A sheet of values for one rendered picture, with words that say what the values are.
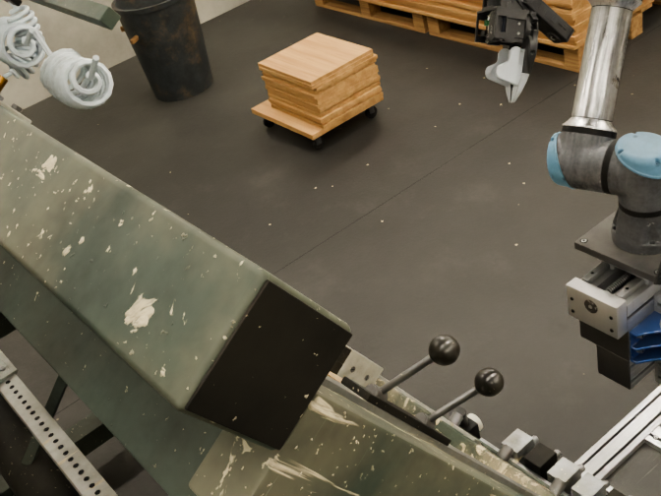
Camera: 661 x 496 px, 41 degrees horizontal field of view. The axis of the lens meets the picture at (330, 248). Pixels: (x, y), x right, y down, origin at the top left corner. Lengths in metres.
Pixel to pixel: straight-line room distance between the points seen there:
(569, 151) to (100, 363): 1.26
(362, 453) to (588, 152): 1.37
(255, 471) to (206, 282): 0.14
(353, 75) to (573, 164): 2.89
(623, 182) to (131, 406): 1.28
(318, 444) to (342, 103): 4.17
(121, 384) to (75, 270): 0.27
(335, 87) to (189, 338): 4.16
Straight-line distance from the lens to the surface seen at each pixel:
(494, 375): 1.15
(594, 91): 1.98
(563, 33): 1.60
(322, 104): 4.65
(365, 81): 4.80
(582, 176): 1.96
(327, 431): 0.63
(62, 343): 1.04
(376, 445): 0.68
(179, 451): 0.84
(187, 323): 0.56
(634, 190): 1.93
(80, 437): 3.28
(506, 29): 1.53
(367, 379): 1.95
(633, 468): 2.66
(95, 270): 0.66
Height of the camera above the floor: 2.27
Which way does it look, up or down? 35 degrees down
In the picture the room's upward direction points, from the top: 16 degrees counter-clockwise
